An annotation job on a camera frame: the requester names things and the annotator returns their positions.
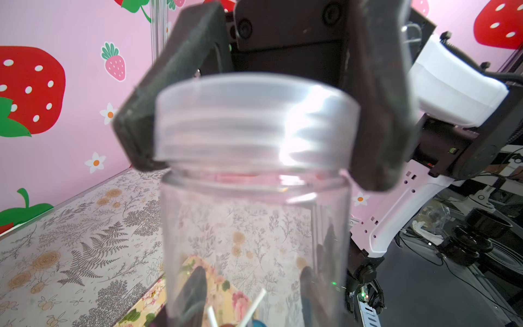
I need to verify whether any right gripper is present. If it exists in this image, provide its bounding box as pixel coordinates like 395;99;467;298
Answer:
221;1;435;192

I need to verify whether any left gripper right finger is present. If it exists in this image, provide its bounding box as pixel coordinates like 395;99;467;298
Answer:
300;267;330;327

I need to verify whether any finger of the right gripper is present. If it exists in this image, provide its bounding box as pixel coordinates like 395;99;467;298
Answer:
112;2;234;171

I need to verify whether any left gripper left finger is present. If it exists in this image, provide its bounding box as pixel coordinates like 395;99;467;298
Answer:
171;267;207;327

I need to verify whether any clear candy jar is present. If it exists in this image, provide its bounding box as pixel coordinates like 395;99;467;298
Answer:
160;170;351;326

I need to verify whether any translucent jar lid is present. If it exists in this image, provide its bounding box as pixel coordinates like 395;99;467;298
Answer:
154;73;360;171

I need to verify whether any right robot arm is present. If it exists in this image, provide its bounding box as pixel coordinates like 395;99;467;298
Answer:
113;1;522;326

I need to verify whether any floral yellow tray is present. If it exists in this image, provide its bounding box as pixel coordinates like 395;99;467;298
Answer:
116;256;252;326

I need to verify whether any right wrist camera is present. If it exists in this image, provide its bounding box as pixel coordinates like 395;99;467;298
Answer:
409;35;509;128

